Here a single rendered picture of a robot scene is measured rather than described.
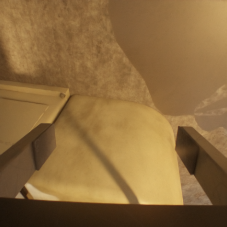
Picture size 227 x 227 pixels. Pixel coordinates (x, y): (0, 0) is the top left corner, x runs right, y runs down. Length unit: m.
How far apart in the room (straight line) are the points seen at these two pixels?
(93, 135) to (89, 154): 0.12
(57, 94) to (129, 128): 0.51
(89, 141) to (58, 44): 0.54
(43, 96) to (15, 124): 0.27
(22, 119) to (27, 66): 0.34
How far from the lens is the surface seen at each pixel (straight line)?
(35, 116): 0.98
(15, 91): 1.25
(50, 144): 0.17
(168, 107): 1.07
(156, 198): 0.72
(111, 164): 0.72
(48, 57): 1.04
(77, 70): 1.00
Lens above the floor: 0.83
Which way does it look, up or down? 48 degrees down
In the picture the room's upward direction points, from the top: 166 degrees counter-clockwise
